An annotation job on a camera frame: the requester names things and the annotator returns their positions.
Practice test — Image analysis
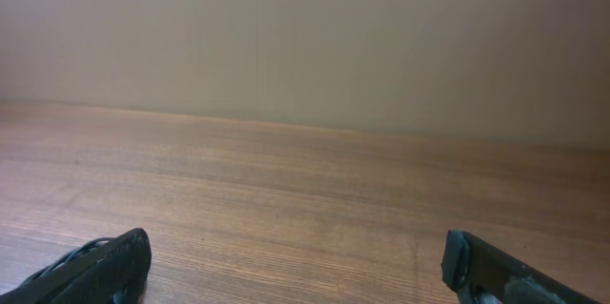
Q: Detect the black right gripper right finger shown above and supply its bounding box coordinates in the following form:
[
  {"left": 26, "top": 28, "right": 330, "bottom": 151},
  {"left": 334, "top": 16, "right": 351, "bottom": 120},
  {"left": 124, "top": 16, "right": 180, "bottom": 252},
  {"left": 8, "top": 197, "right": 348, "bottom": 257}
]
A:
[{"left": 441, "top": 230, "right": 595, "bottom": 304}]

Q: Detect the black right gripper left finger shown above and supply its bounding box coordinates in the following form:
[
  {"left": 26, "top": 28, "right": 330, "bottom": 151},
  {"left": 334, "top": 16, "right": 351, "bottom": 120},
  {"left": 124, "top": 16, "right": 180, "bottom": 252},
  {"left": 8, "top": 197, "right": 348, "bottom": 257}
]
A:
[{"left": 1, "top": 228, "right": 152, "bottom": 304}]

